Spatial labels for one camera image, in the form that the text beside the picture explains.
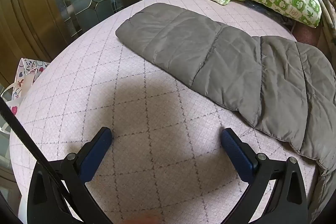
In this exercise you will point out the white printed tote bag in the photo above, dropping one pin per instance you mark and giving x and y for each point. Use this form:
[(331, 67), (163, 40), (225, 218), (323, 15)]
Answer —
[(25, 74)]

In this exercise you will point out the grey puffer jacket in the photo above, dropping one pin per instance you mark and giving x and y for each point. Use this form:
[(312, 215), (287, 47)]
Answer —
[(210, 56)]

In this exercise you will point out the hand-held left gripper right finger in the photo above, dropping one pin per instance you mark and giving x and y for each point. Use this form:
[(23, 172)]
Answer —
[(236, 153)]

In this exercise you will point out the reddish brown cushion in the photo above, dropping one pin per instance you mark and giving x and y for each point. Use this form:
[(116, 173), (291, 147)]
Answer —
[(305, 33)]

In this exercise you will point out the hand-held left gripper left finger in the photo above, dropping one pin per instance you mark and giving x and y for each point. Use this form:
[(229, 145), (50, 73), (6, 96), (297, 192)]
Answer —
[(97, 153)]

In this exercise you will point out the cream leaf print blanket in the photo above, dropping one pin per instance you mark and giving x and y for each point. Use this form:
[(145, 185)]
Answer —
[(328, 3)]

